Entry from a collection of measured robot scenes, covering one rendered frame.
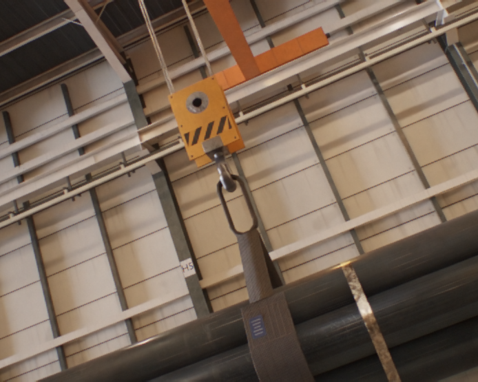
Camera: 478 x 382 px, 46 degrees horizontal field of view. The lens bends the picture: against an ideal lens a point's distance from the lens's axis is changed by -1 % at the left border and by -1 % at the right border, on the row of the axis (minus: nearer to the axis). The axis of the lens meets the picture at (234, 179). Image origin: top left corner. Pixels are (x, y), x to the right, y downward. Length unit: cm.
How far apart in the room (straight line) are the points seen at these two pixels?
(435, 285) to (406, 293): 9
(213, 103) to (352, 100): 890
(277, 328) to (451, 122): 937
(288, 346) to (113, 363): 60
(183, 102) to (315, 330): 106
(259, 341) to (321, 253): 859
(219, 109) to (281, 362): 101
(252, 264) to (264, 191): 875
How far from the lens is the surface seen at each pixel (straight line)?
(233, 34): 913
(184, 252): 1052
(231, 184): 214
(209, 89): 227
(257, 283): 190
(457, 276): 176
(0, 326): 1262
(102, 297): 1146
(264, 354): 175
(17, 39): 1231
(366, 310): 173
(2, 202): 1216
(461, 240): 185
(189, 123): 224
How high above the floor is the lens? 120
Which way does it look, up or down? 19 degrees up
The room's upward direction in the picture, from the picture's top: 20 degrees counter-clockwise
